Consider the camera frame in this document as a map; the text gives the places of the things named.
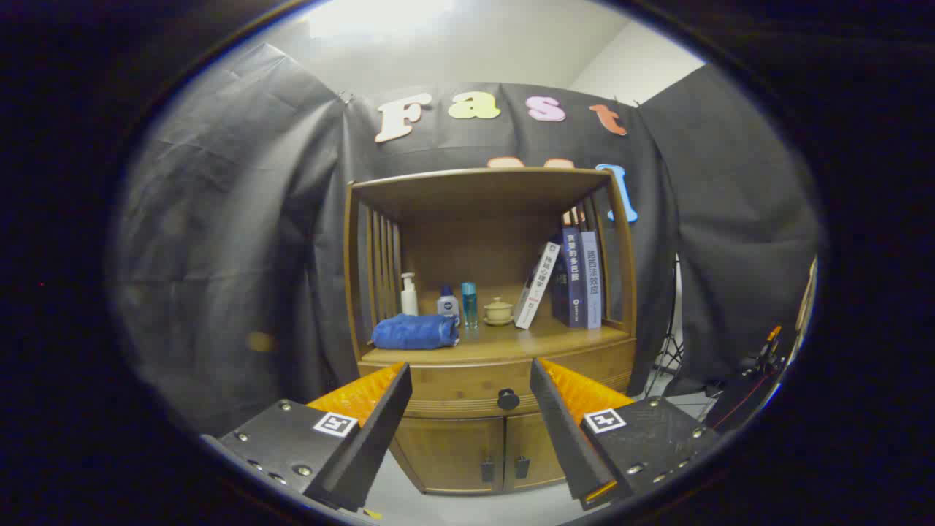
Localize pale lavender book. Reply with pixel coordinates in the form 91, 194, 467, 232
581, 231, 604, 329

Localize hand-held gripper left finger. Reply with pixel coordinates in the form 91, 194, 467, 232
201, 362, 413, 514

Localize dark blue book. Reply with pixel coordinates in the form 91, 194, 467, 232
549, 225, 587, 329

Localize white bottle with blue cap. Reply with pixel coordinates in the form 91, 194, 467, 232
437, 285, 461, 326

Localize blue folded towel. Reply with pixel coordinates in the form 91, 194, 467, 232
371, 314, 461, 350

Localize wooden drawer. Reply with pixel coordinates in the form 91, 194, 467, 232
358, 340, 636, 419

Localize black tripod stand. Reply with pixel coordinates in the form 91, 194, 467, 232
650, 256, 684, 381

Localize black and orange device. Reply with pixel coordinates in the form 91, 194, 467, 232
738, 325, 790, 381

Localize wooden cabinet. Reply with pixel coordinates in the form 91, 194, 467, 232
343, 167, 638, 498

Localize wooden cabinet door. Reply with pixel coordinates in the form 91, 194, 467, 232
391, 416, 505, 496
504, 413, 567, 490

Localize wooden countertop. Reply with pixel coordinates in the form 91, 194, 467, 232
362, 292, 633, 366

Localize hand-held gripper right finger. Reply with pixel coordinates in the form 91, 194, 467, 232
530, 357, 722, 512

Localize white book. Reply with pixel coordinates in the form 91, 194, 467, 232
514, 241, 562, 329

